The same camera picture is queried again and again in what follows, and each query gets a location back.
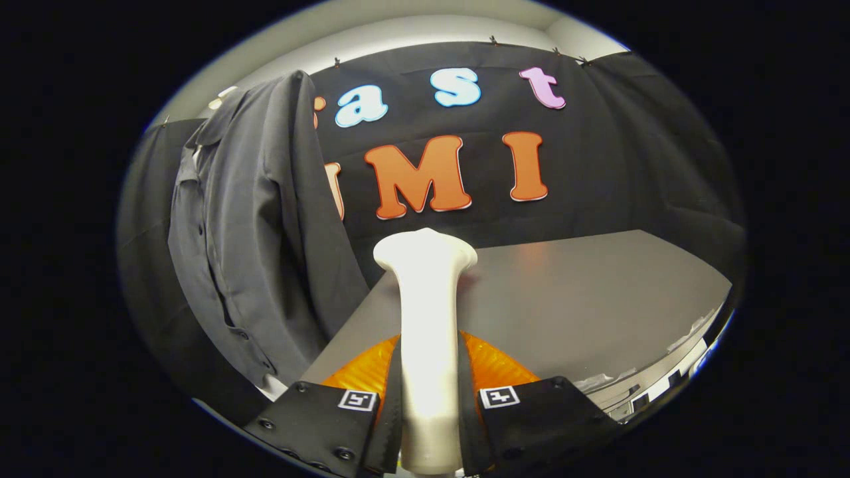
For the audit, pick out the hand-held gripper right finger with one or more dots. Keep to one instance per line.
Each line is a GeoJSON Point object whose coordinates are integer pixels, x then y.
{"type": "Point", "coordinates": [468, 425]}

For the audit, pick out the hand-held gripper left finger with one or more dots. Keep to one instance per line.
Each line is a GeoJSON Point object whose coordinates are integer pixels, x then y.
{"type": "Point", "coordinates": [393, 425]}

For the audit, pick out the white garment steamer head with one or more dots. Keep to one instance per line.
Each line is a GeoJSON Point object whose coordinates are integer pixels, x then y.
{"type": "Point", "coordinates": [428, 332]}

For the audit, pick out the dark gray button shirt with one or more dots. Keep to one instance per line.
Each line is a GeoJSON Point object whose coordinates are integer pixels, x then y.
{"type": "Point", "coordinates": [252, 232]}

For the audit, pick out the white board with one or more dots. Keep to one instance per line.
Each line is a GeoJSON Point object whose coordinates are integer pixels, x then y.
{"type": "Point", "coordinates": [273, 387]}

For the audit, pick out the beige cabinet with gray top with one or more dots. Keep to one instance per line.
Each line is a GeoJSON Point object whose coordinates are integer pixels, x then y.
{"type": "Point", "coordinates": [564, 299]}

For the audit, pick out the black backdrop cloth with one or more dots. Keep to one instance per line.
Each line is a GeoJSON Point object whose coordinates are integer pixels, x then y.
{"type": "Point", "coordinates": [597, 166]}

